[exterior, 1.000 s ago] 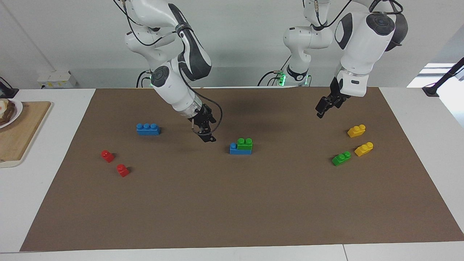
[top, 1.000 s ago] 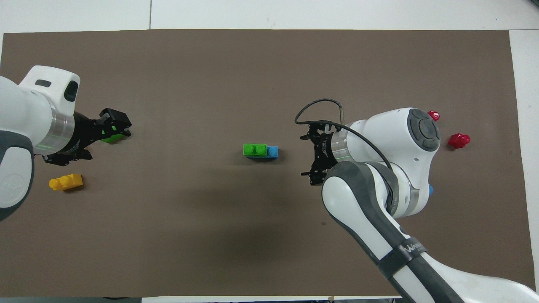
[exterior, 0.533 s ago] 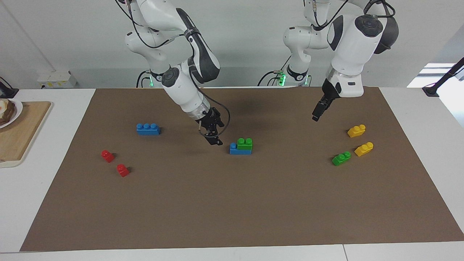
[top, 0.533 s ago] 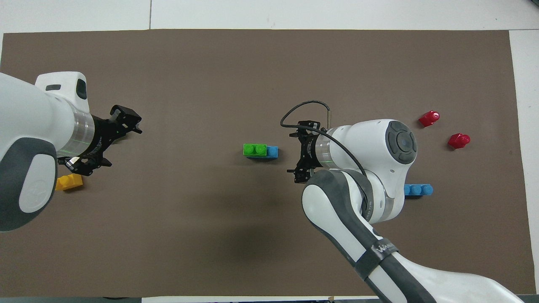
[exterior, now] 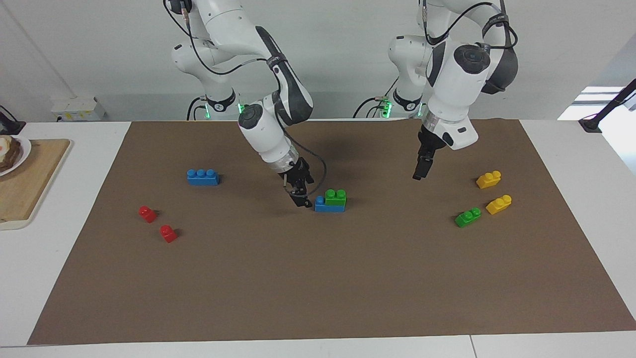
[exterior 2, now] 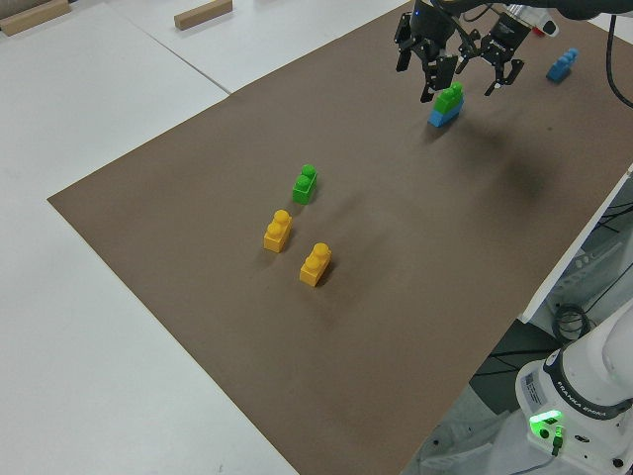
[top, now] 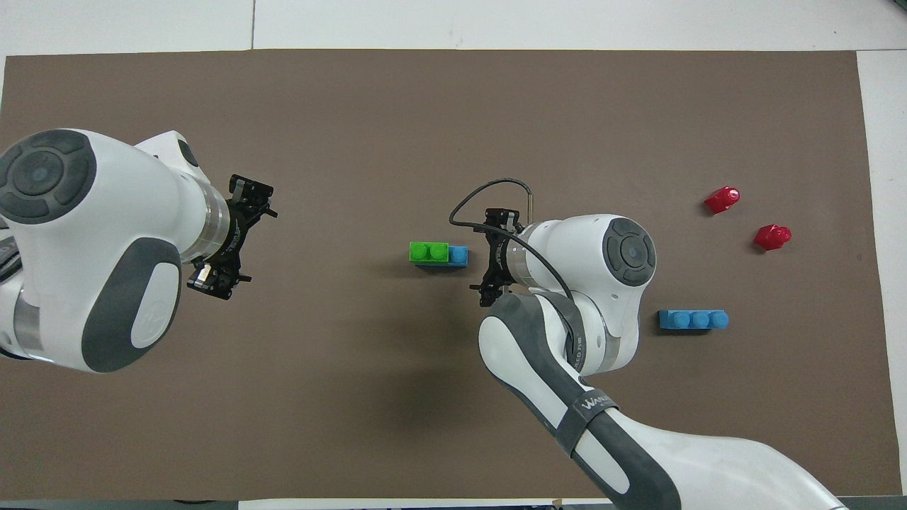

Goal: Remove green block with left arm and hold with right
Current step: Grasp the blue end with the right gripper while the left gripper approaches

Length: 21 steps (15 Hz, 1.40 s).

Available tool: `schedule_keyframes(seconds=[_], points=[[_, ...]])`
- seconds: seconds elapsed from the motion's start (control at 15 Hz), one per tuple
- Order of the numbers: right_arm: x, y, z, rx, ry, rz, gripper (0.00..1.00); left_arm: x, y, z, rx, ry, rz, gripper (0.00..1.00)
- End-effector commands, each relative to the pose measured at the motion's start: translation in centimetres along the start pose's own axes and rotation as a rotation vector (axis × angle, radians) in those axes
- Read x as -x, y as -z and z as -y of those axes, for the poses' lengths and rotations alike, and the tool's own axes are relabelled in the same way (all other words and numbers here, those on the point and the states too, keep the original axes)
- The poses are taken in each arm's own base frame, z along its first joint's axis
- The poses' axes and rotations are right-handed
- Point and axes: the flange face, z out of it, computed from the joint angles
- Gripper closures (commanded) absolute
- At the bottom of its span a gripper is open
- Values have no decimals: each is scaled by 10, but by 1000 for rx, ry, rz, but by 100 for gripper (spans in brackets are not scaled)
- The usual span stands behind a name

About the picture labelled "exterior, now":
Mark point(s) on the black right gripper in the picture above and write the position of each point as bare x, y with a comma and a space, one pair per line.
297, 176

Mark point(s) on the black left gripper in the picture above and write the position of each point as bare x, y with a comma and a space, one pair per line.
431, 144

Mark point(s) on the blue three-stud block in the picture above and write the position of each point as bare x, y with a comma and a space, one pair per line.
325, 206
202, 178

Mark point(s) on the plain green two-stud block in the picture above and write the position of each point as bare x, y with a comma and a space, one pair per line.
336, 198

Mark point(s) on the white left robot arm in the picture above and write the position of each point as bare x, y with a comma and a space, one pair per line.
457, 84

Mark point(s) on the yellow two-stud block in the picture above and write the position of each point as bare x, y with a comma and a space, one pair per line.
488, 180
498, 205

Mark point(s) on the green block with white-marked studs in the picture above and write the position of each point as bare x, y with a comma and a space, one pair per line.
467, 218

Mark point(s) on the red single-stud block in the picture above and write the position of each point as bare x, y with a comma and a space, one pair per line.
147, 214
168, 234

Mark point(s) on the brown table mat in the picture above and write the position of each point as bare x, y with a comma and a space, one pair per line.
318, 278

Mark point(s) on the wooden cutting board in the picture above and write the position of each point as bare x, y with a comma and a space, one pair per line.
35, 184

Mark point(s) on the white plate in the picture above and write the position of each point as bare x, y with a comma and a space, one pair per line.
25, 149

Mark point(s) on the brown bread slice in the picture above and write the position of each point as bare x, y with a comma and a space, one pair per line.
9, 154

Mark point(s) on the black clamp stand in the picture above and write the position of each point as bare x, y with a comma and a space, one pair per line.
9, 124

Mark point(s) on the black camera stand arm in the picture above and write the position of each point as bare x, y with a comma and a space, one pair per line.
608, 107

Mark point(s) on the white wall socket box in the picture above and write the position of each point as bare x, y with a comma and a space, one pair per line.
77, 109

